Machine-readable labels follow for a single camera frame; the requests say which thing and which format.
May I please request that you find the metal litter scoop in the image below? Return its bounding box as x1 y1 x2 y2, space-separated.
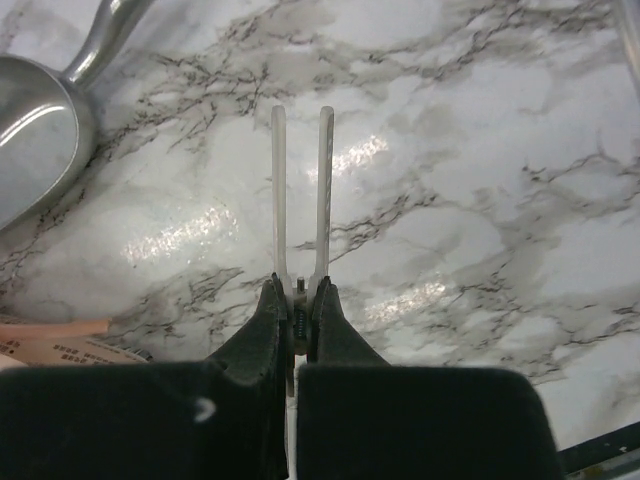
1 1 150 229

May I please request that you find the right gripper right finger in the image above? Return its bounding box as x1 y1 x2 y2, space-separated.
296 279 563 479

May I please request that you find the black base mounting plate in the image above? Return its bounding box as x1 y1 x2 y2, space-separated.
559 422 640 480

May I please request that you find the white bag sealing clip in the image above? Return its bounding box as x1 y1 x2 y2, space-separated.
271 105 335 397

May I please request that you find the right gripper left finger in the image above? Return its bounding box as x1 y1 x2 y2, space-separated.
1 278 288 479

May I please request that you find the orange cat litter bag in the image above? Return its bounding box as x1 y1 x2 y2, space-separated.
1 315 148 370

